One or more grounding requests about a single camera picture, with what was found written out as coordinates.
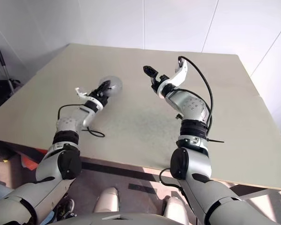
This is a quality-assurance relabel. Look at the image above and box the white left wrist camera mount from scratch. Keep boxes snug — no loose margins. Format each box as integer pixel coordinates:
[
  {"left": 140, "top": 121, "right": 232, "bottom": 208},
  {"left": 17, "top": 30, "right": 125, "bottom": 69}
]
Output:
[{"left": 74, "top": 87, "right": 103, "bottom": 113}]

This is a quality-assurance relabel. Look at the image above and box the black device with yellow sticker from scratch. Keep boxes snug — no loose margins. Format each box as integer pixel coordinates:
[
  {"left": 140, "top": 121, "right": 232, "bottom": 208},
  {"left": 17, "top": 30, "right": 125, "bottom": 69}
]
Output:
[{"left": 0, "top": 146, "right": 15, "bottom": 165}]

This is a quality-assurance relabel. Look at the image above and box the blue jeans leg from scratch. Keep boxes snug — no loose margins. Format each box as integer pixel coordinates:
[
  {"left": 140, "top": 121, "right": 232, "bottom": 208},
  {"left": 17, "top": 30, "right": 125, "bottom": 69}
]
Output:
[{"left": 39, "top": 210, "right": 56, "bottom": 225}]

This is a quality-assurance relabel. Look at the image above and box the orange object under table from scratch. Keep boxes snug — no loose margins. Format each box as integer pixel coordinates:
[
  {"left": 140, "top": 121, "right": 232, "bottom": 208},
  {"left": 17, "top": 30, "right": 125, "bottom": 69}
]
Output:
[{"left": 21, "top": 156, "right": 42, "bottom": 171}]

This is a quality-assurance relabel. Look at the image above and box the black right upper arm cable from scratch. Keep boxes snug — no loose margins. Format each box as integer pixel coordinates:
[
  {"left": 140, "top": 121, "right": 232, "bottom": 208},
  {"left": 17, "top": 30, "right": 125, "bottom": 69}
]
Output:
[{"left": 159, "top": 167, "right": 186, "bottom": 196}]

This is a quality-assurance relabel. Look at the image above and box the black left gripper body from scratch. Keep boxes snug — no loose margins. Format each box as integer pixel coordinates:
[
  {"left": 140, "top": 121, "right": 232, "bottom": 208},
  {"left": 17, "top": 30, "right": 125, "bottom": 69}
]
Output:
[{"left": 88, "top": 84, "right": 110, "bottom": 105}]

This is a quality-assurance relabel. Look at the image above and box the silver robot leg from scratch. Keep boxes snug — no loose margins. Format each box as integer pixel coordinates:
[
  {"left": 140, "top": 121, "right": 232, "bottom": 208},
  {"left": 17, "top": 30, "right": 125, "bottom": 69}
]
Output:
[
  {"left": 163, "top": 196, "right": 190, "bottom": 220},
  {"left": 95, "top": 187, "right": 119, "bottom": 213}
]

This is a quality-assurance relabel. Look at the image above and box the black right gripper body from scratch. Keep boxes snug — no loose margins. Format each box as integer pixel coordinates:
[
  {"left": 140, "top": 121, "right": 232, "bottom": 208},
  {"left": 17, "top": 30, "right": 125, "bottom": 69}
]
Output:
[{"left": 150, "top": 74, "right": 169, "bottom": 91}]

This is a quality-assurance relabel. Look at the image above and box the silver left robot leg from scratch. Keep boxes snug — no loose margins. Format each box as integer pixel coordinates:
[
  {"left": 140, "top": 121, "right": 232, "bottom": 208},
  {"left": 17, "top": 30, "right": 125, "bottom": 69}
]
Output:
[{"left": 95, "top": 187, "right": 119, "bottom": 213}]

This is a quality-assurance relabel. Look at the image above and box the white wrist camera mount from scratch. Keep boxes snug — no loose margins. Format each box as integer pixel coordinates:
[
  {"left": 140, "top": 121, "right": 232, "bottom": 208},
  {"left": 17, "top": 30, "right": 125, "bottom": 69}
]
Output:
[
  {"left": 155, "top": 58, "right": 188, "bottom": 98},
  {"left": 74, "top": 87, "right": 103, "bottom": 113}
]

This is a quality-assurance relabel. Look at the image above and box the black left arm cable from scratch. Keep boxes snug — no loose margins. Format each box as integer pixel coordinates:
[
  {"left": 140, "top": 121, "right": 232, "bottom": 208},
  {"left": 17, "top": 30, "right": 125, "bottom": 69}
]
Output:
[{"left": 57, "top": 104, "right": 106, "bottom": 138}]

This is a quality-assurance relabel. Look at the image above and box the black and white sneaker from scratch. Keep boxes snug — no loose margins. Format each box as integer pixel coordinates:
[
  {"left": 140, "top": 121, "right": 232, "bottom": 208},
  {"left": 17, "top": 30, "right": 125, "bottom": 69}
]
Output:
[{"left": 56, "top": 198, "right": 75, "bottom": 221}]

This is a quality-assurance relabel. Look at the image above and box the black folded cart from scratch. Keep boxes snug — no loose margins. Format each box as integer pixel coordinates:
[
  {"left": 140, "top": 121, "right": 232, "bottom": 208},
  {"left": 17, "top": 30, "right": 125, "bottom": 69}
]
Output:
[{"left": 0, "top": 45, "right": 22, "bottom": 113}]

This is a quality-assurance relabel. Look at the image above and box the black metal table frame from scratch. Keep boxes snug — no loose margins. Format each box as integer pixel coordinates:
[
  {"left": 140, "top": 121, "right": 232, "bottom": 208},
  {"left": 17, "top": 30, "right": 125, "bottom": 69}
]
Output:
[{"left": 0, "top": 138, "right": 281, "bottom": 196}]

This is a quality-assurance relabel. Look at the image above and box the silver right robot leg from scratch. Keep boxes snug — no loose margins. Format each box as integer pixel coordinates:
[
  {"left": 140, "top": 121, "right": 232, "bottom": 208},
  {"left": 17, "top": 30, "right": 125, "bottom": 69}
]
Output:
[{"left": 163, "top": 196, "right": 190, "bottom": 220}]

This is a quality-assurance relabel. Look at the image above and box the silver robot torso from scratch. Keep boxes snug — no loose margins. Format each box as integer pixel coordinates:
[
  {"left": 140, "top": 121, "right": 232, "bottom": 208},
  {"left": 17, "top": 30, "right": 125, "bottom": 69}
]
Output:
[{"left": 35, "top": 210, "right": 202, "bottom": 225}]

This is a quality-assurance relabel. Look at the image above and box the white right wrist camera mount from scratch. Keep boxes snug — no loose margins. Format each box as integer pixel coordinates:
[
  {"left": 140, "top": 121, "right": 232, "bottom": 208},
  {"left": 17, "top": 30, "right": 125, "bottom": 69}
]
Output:
[{"left": 155, "top": 58, "right": 188, "bottom": 98}]

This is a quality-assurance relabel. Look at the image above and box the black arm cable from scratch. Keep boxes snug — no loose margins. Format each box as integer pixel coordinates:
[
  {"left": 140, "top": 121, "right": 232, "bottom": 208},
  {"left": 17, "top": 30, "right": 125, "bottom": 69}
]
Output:
[
  {"left": 177, "top": 55, "right": 214, "bottom": 138},
  {"left": 57, "top": 104, "right": 106, "bottom": 138},
  {"left": 159, "top": 167, "right": 186, "bottom": 196}
]

